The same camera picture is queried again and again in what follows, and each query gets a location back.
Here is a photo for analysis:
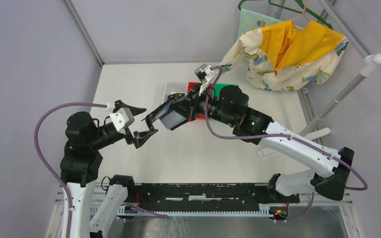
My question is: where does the black leather card holder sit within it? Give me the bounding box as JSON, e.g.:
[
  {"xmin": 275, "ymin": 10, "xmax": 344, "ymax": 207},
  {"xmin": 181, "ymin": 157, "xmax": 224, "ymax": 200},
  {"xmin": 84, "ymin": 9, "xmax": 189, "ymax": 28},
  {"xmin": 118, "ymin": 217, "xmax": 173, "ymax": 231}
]
[{"xmin": 143, "ymin": 102, "xmax": 188, "ymax": 130}]

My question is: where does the pink clothes hanger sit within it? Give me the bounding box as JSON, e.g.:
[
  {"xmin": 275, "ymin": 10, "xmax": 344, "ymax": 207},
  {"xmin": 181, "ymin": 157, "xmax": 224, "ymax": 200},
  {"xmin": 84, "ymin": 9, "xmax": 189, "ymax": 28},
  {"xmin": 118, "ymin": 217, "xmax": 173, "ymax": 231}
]
[{"xmin": 291, "ymin": 0, "xmax": 311, "ymax": 22}]

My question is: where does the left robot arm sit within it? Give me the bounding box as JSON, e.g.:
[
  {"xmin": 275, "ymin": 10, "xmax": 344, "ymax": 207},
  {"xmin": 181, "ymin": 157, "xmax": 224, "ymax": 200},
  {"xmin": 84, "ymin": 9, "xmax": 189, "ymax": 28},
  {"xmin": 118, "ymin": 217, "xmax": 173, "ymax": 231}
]
[{"xmin": 60, "ymin": 100, "xmax": 156, "ymax": 238}]

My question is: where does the red plastic bin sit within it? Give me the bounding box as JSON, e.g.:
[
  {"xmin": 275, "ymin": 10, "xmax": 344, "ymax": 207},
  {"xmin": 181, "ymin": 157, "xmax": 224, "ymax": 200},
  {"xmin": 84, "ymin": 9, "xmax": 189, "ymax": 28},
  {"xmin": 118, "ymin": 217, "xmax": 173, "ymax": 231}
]
[{"xmin": 185, "ymin": 81, "xmax": 207, "ymax": 119}]

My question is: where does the green plastic bin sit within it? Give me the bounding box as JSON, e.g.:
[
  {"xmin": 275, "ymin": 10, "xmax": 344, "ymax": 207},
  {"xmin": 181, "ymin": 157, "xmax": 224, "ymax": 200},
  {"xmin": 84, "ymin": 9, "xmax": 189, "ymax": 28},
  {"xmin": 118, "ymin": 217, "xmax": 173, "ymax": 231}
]
[{"xmin": 207, "ymin": 83, "xmax": 238, "ymax": 99}]

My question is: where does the green clothes hanger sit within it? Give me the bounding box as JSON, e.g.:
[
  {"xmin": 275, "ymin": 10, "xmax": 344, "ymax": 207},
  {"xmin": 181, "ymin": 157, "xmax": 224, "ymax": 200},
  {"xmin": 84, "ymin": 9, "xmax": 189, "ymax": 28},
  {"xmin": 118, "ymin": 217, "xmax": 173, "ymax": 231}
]
[{"xmin": 237, "ymin": 0, "xmax": 337, "ymax": 32}]

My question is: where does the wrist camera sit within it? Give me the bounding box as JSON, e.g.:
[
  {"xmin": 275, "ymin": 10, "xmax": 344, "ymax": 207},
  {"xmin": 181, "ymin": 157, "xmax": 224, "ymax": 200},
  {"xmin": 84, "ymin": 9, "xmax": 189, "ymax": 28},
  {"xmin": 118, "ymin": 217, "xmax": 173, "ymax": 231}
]
[
  {"xmin": 194, "ymin": 63, "xmax": 218, "ymax": 96},
  {"xmin": 109, "ymin": 108, "xmax": 135, "ymax": 132}
]

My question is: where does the light green towel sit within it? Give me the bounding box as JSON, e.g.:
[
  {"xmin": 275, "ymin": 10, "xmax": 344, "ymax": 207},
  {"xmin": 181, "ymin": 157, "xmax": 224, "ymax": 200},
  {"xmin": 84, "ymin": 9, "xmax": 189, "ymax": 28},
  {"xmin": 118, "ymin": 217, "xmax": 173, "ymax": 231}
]
[{"xmin": 236, "ymin": 8, "xmax": 306, "ymax": 64}]

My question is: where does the white plastic bin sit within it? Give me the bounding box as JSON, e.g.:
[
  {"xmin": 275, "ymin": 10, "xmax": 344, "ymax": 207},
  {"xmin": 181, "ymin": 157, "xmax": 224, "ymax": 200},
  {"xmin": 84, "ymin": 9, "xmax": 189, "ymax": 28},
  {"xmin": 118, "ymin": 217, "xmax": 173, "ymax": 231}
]
[{"xmin": 161, "ymin": 82, "xmax": 188, "ymax": 104}]

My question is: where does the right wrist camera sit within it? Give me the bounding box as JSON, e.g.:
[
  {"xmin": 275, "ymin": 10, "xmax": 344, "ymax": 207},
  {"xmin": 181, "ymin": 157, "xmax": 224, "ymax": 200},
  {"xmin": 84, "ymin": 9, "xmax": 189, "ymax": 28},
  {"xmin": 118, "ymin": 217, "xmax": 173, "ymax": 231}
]
[{"xmin": 194, "ymin": 63, "xmax": 218, "ymax": 96}]

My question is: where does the yellow cream children's jacket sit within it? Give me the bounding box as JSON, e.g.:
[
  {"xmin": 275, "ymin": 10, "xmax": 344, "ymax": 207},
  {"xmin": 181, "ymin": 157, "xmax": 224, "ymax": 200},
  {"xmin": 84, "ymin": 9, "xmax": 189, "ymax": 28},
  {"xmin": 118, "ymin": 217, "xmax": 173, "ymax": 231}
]
[{"xmin": 220, "ymin": 20, "xmax": 349, "ymax": 92}]

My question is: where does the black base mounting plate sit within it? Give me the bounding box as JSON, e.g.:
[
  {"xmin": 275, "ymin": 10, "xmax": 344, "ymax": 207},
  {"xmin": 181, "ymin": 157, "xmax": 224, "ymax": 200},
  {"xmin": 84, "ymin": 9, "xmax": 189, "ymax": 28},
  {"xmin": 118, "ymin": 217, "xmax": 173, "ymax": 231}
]
[{"xmin": 126, "ymin": 183, "xmax": 300, "ymax": 212}]

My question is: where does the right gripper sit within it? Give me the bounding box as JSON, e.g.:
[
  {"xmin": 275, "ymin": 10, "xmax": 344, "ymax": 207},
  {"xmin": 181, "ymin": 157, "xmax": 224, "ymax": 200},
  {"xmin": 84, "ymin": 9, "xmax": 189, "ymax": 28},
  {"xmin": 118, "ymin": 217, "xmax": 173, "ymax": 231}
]
[{"xmin": 169, "ymin": 83, "xmax": 236, "ymax": 127}]

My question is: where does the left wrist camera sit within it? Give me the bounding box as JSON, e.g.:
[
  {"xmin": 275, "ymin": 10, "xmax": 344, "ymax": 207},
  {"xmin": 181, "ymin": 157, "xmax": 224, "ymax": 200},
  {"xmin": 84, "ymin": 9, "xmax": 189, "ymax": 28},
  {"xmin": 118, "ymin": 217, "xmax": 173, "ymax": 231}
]
[{"xmin": 109, "ymin": 108, "xmax": 135, "ymax": 132}]

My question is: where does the white cable tray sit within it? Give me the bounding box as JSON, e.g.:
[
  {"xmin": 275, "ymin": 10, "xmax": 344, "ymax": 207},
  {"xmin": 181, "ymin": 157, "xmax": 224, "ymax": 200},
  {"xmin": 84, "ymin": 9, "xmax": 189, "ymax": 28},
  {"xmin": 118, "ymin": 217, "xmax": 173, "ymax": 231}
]
[{"xmin": 117, "ymin": 206, "xmax": 288, "ymax": 219}]

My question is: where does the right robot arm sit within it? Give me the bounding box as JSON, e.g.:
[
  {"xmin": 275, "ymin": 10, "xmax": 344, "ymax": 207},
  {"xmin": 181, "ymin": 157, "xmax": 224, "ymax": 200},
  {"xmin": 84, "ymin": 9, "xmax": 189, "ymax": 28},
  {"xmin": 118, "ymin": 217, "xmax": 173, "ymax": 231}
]
[{"xmin": 160, "ymin": 84, "xmax": 354, "ymax": 202}]

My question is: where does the white clothes rack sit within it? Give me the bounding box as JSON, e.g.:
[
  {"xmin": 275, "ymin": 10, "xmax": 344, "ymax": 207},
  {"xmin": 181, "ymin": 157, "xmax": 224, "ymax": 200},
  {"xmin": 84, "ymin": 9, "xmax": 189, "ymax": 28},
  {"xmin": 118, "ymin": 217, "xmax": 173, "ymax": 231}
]
[{"xmin": 256, "ymin": 0, "xmax": 381, "ymax": 158}]

